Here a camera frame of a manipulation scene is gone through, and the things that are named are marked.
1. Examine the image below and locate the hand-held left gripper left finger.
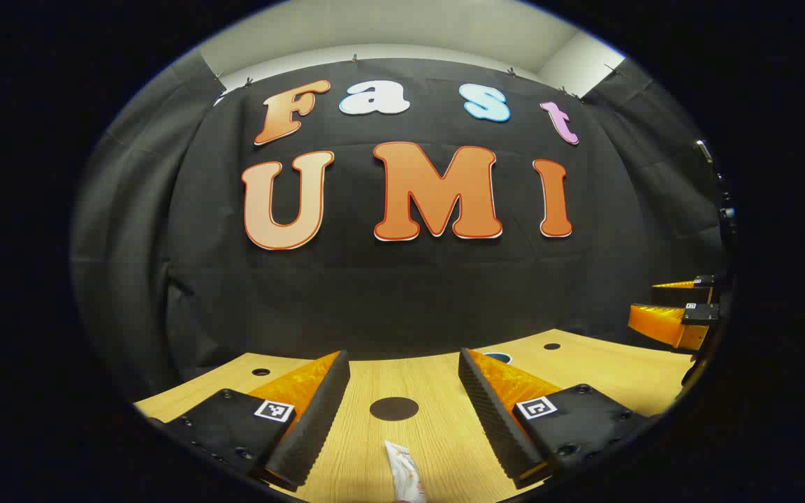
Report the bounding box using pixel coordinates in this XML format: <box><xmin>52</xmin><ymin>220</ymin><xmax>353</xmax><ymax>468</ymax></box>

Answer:
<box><xmin>147</xmin><ymin>349</ymin><xmax>351</xmax><ymax>492</ymax></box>

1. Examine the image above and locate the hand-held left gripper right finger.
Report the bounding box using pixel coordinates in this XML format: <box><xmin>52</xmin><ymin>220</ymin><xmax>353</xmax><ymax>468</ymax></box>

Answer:
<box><xmin>458</xmin><ymin>347</ymin><xmax>658</xmax><ymax>490</ymax></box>

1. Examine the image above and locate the dark brown round coaster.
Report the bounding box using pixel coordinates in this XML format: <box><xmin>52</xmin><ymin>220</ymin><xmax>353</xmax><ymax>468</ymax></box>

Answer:
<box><xmin>369</xmin><ymin>396</ymin><xmax>420</xmax><ymax>422</ymax></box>

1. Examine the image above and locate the white toothpaste tube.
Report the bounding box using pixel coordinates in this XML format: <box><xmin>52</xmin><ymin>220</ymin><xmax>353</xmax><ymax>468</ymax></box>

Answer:
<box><xmin>384</xmin><ymin>440</ymin><xmax>428</xmax><ymax>503</ymax></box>

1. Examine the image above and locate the black backdrop cloth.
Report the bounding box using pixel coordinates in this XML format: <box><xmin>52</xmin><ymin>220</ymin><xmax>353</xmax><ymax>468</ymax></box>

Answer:
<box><xmin>71</xmin><ymin>50</ymin><xmax>732</xmax><ymax>402</ymax></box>

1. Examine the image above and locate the wooden desktop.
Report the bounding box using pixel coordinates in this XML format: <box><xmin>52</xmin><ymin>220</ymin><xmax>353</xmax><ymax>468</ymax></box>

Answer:
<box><xmin>133</xmin><ymin>328</ymin><xmax>697</xmax><ymax>503</ymax></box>

